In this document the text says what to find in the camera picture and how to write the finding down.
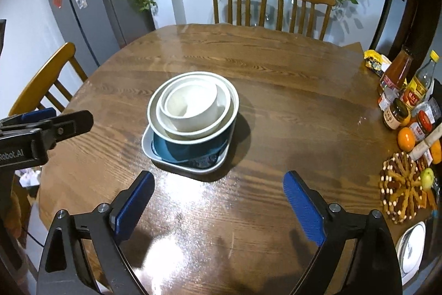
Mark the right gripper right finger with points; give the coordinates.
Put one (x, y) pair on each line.
(312, 211)

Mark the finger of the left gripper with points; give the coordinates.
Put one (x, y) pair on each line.
(65, 126)
(29, 117)

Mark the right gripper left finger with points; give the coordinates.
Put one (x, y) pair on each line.
(129, 205)

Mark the patterned square plate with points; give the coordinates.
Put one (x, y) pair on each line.
(147, 139)

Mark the blue oval dish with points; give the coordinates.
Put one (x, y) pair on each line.
(204, 153)

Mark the medium white bowl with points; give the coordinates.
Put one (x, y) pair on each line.
(224, 98)

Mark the large white bowl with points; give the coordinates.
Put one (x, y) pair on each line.
(226, 123)

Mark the white ramekin cup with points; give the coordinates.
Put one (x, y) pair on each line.
(190, 106)

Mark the wooden beaded trivet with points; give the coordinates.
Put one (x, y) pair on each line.
(401, 189)

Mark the white plate at edge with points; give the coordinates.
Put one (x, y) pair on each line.
(410, 249)

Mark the green apple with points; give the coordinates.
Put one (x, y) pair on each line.
(427, 178)

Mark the orange fruit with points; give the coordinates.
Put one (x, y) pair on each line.
(405, 139)
(436, 152)

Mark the brown paste jar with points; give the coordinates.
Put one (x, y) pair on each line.
(395, 114)

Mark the red lid sauce jar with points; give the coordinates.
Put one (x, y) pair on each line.
(420, 126)

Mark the cream tube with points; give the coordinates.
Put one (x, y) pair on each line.
(426, 143)

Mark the orange sauce bottle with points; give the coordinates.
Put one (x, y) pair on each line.
(395, 75)

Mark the yellow cap vinegar bottle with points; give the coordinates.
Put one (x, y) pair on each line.
(418, 86)

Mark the yellow snack packet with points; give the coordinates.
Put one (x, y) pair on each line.
(376, 62)

